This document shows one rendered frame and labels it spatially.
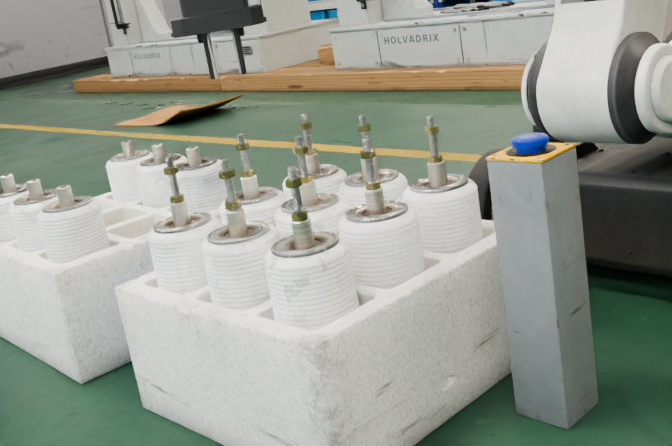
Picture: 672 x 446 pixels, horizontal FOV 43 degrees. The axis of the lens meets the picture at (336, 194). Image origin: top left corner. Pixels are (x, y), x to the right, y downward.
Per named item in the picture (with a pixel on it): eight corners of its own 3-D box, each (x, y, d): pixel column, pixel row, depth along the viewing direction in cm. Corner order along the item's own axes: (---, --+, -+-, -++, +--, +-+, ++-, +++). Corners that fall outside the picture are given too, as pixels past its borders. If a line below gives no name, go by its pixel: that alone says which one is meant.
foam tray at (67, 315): (170, 259, 181) (152, 178, 177) (283, 292, 152) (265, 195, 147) (-12, 330, 157) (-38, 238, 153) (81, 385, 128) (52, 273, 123)
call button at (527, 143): (525, 149, 96) (523, 131, 95) (557, 150, 93) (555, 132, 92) (505, 158, 93) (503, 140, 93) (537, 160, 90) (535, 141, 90)
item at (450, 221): (489, 328, 108) (472, 192, 104) (415, 331, 111) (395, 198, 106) (494, 298, 117) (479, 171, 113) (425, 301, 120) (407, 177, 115)
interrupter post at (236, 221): (250, 236, 102) (245, 210, 101) (230, 240, 101) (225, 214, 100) (247, 231, 104) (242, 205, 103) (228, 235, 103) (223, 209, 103)
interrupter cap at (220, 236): (275, 237, 100) (274, 231, 100) (211, 251, 98) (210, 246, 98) (265, 221, 107) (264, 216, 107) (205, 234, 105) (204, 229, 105)
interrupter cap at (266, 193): (260, 188, 124) (260, 184, 124) (290, 194, 118) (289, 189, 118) (215, 203, 120) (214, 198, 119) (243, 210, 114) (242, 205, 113)
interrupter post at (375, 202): (374, 219, 100) (370, 192, 99) (363, 216, 102) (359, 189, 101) (391, 213, 101) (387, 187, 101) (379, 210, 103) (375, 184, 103)
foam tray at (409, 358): (339, 302, 143) (322, 199, 139) (542, 350, 115) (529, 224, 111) (142, 408, 118) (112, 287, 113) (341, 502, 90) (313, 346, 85)
